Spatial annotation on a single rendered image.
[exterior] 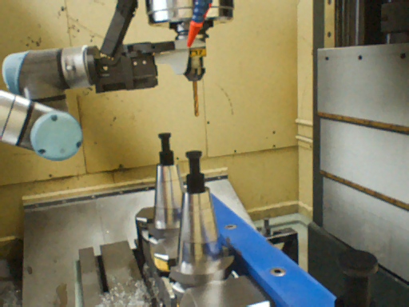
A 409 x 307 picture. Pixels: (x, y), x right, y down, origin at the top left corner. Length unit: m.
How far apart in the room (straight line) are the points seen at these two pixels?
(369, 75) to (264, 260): 0.70
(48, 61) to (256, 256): 0.54
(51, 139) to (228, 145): 1.34
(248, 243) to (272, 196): 1.68
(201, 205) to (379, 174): 0.71
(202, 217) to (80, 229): 1.36
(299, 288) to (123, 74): 0.54
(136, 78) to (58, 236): 1.04
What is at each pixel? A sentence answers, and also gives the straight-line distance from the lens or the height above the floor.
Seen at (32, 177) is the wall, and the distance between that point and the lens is 1.81.
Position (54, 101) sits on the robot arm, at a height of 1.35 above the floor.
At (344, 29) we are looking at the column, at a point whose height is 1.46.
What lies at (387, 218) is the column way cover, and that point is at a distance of 1.05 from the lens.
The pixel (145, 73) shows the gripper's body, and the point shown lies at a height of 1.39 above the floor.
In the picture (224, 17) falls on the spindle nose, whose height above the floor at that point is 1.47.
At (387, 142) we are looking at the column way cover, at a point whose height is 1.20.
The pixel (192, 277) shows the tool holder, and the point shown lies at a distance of 0.38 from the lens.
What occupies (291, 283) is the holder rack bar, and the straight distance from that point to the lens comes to 0.36.
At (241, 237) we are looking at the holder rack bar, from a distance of 0.44.
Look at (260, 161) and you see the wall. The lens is 2.01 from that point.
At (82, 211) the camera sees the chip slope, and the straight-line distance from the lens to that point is 1.79.
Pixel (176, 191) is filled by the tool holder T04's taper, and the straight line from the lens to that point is 0.47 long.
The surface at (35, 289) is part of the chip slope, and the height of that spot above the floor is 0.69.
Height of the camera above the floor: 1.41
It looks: 13 degrees down
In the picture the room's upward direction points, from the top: 3 degrees counter-clockwise
